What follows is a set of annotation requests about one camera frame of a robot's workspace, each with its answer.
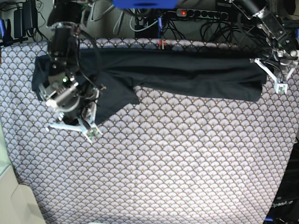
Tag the beige chair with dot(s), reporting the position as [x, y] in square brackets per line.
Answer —
[17, 202]

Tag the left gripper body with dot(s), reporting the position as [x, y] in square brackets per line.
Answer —
[278, 60]

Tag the dark navy T-shirt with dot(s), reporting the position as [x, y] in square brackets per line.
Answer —
[211, 74]

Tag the black power strip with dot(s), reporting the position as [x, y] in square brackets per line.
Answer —
[202, 14]

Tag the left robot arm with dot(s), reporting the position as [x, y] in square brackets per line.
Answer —
[269, 23]

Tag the fan-patterned table cloth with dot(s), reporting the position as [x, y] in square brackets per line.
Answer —
[171, 159]

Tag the black power adapter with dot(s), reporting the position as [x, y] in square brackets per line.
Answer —
[25, 19]

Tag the black OpenArm box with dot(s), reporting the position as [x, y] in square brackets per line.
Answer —
[285, 207]

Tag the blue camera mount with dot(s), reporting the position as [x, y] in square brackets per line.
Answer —
[145, 4]

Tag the blue clamp handle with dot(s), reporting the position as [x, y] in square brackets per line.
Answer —
[160, 27]

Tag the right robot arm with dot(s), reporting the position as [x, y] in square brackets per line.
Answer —
[67, 20]

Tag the red table clamp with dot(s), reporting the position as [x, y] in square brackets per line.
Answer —
[162, 44]

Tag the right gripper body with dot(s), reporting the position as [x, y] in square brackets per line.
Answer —
[65, 95]

